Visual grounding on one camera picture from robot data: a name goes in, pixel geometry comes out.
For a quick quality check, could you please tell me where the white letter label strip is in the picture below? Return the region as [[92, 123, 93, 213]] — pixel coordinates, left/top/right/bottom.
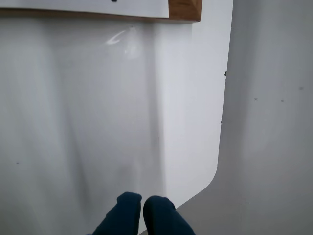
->
[[0, 0, 170, 19]]

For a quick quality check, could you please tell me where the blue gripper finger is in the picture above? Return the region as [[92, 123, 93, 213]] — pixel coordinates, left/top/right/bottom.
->
[[85, 191, 143, 235], [143, 195, 196, 235]]

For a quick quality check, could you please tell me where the wooden chessboard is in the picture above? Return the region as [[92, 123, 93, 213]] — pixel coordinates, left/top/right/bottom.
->
[[0, 0, 203, 23]]

